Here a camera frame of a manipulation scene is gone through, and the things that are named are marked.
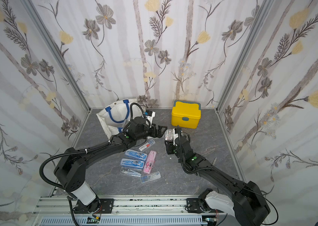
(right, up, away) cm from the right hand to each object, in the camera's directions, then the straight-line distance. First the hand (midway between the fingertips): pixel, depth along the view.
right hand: (169, 140), depth 80 cm
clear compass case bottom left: (-23, -20, +6) cm, 32 cm away
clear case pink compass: (0, +3, +2) cm, 3 cm away
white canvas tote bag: (-38, +14, +18) cm, 44 cm away
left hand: (-3, +9, 0) cm, 9 cm away
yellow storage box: (+13, +16, +20) cm, 29 cm away
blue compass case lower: (-23, -16, +8) cm, 30 cm away
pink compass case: (-12, -13, +11) cm, 20 cm away
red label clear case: (-13, -5, +18) cm, 23 cm away
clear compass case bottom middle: (-11, -23, +3) cm, 26 cm away
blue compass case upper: (-22, -11, +13) cm, 27 cm away
